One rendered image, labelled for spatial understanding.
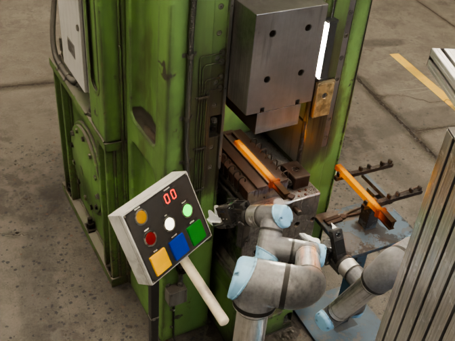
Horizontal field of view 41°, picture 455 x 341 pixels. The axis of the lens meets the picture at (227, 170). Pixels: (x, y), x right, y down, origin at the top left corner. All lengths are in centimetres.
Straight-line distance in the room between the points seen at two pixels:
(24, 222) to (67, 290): 63
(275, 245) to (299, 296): 42
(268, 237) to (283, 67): 67
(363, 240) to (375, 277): 93
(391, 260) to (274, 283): 50
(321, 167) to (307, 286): 144
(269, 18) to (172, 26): 33
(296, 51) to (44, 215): 220
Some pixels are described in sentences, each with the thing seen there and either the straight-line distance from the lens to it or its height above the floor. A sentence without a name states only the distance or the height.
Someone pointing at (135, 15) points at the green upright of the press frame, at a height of 158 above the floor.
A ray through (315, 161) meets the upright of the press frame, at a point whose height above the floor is 92.
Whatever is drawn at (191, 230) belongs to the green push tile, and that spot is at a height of 103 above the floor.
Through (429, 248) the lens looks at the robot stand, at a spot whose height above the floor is 181.
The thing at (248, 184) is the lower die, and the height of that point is 98.
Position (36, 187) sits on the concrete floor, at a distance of 419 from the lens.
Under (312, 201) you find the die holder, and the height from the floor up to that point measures 87.
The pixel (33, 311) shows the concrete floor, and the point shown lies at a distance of 343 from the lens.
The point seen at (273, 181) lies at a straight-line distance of 258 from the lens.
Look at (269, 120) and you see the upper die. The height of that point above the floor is 132.
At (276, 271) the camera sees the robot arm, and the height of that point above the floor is 146.
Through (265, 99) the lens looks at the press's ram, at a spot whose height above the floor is 142.
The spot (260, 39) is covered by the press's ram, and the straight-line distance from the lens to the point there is 218.
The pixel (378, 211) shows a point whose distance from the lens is 261.
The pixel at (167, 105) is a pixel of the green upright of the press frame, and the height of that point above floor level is 138.
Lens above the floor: 257
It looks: 37 degrees down
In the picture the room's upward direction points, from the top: 5 degrees clockwise
